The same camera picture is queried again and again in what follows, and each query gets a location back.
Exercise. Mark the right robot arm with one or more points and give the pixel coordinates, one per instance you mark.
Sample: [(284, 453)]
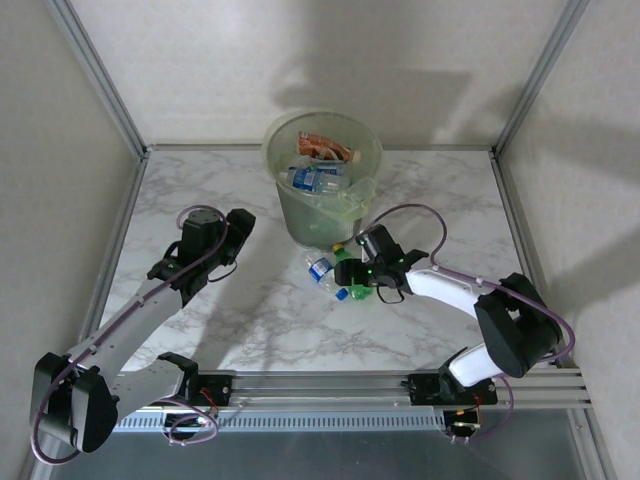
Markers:
[(440, 287)]

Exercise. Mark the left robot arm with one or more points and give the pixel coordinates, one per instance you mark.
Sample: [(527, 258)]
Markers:
[(135, 320)]

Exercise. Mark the aluminium frame rail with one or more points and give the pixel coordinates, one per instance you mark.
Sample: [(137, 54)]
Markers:
[(129, 200), (509, 200), (210, 147)]

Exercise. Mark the aluminium frame post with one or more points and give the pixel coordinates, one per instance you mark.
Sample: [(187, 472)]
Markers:
[(97, 75), (541, 75), (35, 473), (595, 450)]

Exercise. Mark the small lit circuit board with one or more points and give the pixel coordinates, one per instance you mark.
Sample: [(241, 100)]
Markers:
[(192, 422), (462, 424)]

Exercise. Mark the bottle with orange label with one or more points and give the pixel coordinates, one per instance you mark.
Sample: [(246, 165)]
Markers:
[(322, 147)]

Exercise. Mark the grey metal panel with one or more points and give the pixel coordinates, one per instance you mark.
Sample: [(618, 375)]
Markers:
[(320, 457)]

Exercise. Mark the crushed clear bottle blue cap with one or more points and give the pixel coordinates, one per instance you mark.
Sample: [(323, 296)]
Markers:
[(318, 270)]

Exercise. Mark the wide aluminium mounting rail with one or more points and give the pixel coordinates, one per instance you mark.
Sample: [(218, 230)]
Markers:
[(320, 387)]

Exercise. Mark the green plastic bottle yellow cap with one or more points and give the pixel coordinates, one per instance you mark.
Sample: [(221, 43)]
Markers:
[(361, 294)]

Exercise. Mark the translucent trash bin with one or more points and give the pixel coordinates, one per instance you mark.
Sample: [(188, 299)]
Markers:
[(310, 225)]

